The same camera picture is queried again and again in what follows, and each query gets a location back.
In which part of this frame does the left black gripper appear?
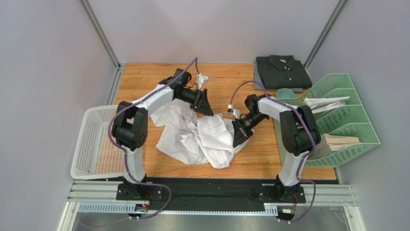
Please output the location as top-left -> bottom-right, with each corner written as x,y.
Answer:
177,87 -> 214,117

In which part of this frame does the white long sleeve shirt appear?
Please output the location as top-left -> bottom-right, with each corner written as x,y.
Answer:
151,100 -> 247,169

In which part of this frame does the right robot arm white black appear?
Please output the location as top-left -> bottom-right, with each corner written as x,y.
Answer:
232,94 -> 321,193

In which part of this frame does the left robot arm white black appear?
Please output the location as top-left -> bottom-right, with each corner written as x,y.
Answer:
108,68 -> 214,187

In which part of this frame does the stack of white papers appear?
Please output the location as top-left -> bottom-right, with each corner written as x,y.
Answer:
304,96 -> 350,116

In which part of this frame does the brown paper stack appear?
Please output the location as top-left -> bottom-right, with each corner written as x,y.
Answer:
308,134 -> 361,160

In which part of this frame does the folded grey shirt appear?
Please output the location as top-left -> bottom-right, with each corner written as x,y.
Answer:
254,61 -> 304,93

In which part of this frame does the green cup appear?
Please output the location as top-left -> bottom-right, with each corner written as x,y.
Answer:
276,88 -> 295,100

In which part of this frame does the folded dark striped shirt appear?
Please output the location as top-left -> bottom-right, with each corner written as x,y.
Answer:
256,55 -> 313,90

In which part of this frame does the green file organizer rack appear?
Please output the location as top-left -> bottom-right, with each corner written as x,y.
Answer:
283,73 -> 380,167

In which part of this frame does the white plastic basket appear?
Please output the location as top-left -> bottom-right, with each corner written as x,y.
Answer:
70,105 -> 126,180

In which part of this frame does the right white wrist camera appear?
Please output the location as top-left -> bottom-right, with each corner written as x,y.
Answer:
227,104 -> 241,119

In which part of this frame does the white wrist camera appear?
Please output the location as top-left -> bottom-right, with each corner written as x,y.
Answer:
196,73 -> 210,90
227,104 -> 241,119

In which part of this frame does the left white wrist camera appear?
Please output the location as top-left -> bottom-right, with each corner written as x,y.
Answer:
196,73 -> 210,90

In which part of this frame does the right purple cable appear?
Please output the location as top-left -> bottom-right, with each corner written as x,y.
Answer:
229,80 -> 318,224

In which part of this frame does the purple cable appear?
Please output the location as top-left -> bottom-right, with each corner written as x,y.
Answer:
229,80 -> 318,224
107,57 -> 172,222

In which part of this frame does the aluminium frame rail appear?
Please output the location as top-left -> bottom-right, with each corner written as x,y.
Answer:
78,0 -> 121,69

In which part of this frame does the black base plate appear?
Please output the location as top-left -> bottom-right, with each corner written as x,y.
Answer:
115,177 -> 339,212

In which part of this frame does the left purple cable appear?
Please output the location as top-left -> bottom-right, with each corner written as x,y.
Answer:
107,57 -> 172,222

